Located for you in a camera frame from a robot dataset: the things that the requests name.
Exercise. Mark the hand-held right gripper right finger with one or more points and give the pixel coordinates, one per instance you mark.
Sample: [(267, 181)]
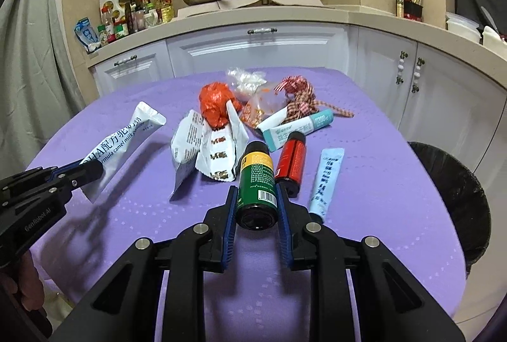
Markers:
[(283, 227)]

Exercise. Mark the small white tube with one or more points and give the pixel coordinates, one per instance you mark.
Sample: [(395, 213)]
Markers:
[(273, 121)]

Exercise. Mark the white kitchen cabinet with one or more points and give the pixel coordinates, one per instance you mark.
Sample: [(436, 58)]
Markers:
[(277, 53)]

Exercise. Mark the purple tablecloth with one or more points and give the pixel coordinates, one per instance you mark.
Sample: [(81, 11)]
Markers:
[(356, 247)]

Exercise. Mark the yellow cooking oil bottle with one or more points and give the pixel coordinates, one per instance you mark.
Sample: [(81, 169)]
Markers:
[(166, 5)]

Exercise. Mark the red bottle black cap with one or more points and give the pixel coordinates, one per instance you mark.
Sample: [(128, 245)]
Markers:
[(291, 160)]

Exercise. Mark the white lidded container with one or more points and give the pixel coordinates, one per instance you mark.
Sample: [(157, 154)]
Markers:
[(461, 27), (495, 43)]

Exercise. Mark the crumpled clear plastic bag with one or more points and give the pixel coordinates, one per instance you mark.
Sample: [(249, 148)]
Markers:
[(247, 80)]

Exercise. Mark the blue and white packet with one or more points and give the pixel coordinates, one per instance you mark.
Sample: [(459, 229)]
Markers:
[(88, 35)]

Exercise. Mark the person's left hand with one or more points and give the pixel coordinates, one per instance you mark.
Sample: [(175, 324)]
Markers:
[(32, 282)]

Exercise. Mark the cluster of condiment bottles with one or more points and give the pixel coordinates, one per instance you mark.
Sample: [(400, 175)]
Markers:
[(119, 17)]

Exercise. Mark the black trash bin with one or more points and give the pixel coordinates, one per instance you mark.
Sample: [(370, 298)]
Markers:
[(447, 183)]

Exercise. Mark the light blue tube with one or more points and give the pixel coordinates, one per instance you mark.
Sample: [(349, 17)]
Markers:
[(326, 179)]

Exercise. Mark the grey curtain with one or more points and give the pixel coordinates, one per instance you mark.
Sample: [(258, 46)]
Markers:
[(35, 49)]

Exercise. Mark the red checked ribbon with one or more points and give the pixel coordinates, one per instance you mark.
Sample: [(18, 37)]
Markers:
[(303, 96)]

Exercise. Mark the grey kitchen utensil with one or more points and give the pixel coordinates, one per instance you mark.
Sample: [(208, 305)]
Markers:
[(488, 15)]

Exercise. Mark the white packet brown print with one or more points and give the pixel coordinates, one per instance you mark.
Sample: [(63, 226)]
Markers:
[(216, 154)]

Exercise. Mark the white packet black text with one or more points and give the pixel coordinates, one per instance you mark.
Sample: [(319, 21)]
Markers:
[(185, 144)]

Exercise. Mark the white milk powder pouch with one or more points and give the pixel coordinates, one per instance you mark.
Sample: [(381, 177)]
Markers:
[(119, 144)]

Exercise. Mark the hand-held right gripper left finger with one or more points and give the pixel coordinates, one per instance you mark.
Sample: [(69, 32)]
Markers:
[(229, 225)]

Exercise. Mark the green bottle yellow label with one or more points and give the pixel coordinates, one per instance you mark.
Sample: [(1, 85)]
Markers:
[(255, 183)]

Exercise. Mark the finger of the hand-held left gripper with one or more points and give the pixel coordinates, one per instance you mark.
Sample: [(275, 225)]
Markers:
[(79, 181), (85, 166)]

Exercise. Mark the orange plastic bag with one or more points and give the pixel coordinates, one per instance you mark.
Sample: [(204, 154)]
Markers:
[(214, 104)]

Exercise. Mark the clear bag orange print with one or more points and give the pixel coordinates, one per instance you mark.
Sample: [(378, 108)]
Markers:
[(264, 104)]

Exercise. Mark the teal and white tube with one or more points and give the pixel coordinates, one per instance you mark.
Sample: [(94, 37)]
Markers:
[(295, 130)]

